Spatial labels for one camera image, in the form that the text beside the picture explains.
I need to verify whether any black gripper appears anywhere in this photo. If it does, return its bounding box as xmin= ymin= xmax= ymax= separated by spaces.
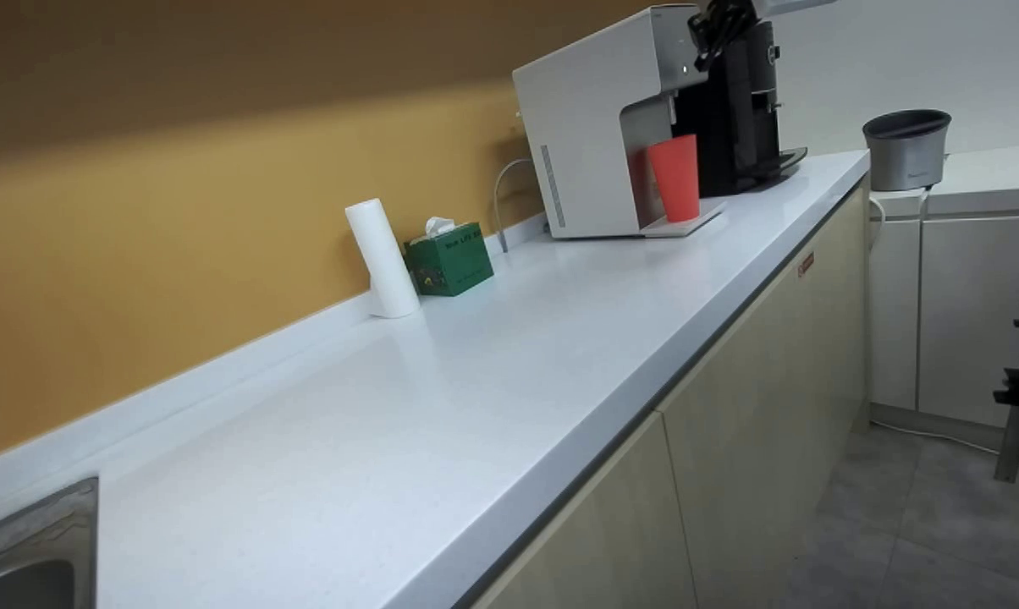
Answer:
xmin=690 ymin=0 xmax=761 ymax=67

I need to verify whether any black coffee machine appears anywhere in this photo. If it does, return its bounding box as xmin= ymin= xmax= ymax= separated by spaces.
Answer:
xmin=671 ymin=17 xmax=811 ymax=201

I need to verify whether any red plastic cup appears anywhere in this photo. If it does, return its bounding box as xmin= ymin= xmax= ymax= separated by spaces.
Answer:
xmin=642 ymin=132 xmax=704 ymax=228

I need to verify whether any dark grey bucket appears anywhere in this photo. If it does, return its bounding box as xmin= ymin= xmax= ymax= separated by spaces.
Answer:
xmin=859 ymin=106 xmax=953 ymax=197

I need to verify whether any green tissue box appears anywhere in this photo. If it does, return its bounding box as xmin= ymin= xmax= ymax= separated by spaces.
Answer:
xmin=403 ymin=213 xmax=497 ymax=303

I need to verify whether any white cabinet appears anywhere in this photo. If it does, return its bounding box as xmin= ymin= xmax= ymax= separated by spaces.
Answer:
xmin=864 ymin=183 xmax=1019 ymax=436

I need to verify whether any white paper towel roll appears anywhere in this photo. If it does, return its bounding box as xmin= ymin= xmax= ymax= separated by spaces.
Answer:
xmin=342 ymin=197 xmax=422 ymax=322

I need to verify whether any plain beige cabinet door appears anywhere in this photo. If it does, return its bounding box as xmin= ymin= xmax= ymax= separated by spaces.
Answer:
xmin=469 ymin=409 xmax=701 ymax=609

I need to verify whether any steel sink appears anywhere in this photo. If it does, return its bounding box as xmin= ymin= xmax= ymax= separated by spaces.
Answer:
xmin=0 ymin=474 xmax=102 ymax=609

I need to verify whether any grey dispenser cable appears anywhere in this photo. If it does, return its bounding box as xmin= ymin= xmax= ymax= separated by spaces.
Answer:
xmin=486 ymin=155 xmax=535 ymax=234

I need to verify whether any thin white cable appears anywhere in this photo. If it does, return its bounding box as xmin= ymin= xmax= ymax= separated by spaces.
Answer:
xmin=909 ymin=186 xmax=935 ymax=416

